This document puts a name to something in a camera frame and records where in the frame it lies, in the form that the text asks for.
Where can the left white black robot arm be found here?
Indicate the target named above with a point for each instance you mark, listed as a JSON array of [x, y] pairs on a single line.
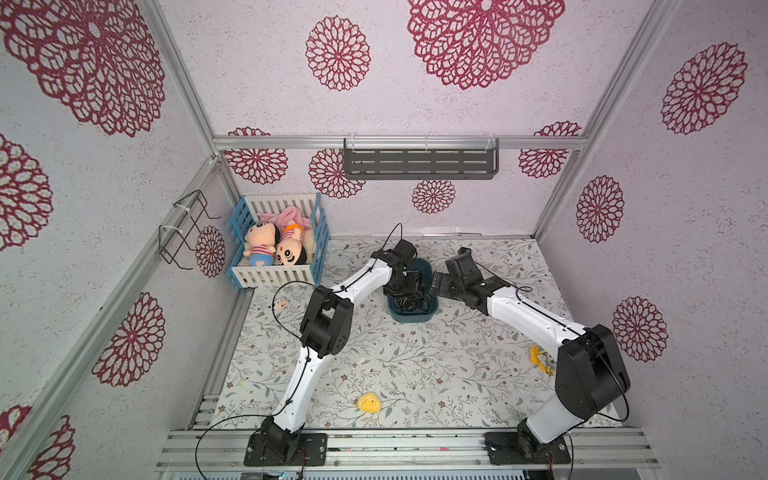
[[325, 330]]

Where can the blue white slatted crate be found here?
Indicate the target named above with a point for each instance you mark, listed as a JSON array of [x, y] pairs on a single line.
[[245, 215]]

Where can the grey wall shelf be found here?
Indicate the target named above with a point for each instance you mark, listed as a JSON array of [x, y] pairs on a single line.
[[422, 164]]

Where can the teal plastic storage box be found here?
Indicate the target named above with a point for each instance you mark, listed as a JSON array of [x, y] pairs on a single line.
[[412, 309]]

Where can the black wire wall rack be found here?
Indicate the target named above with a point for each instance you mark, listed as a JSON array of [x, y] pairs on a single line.
[[172, 238]]

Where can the pink cloth in crate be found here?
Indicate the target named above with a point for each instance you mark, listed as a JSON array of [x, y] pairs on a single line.
[[289, 216]]

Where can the aluminium mounting rail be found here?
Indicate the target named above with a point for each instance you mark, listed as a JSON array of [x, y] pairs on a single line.
[[410, 449]]

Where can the plush doll orange collar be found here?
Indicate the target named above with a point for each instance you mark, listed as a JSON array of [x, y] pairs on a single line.
[[296, 246]]

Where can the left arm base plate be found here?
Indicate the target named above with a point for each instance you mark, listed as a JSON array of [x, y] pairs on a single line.
[[300, 449]]

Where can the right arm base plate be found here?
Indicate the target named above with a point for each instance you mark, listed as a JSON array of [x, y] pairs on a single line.
[[528, 450]]

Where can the grey yellow toy duck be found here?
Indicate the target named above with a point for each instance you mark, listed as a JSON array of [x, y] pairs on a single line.
[[542, 360]]

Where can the yellow plush toy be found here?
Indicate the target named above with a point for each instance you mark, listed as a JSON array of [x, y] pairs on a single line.
[[369, 403]]

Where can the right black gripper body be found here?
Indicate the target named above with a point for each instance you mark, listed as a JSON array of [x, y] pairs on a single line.
[[445, 285]]

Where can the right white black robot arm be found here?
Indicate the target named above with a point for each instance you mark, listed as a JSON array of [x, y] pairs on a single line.
[[590, 372]]

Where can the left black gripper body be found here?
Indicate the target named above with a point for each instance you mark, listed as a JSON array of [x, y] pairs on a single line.
[[405, 287]]

